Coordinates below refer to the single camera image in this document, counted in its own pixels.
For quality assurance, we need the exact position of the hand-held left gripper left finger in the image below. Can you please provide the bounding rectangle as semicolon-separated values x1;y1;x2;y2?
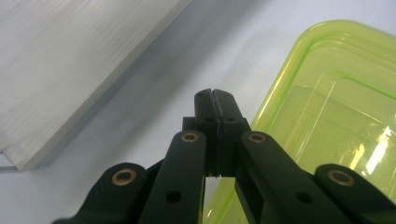
181;88;219;178

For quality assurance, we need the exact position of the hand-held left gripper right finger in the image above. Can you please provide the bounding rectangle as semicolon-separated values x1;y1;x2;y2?
212;89;252;178

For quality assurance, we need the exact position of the green lidded clear food container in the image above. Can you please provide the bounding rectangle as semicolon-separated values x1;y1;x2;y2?
202;19;396;224

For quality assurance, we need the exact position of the white ribbed board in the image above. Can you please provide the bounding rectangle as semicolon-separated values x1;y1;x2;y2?
0;0;194;172

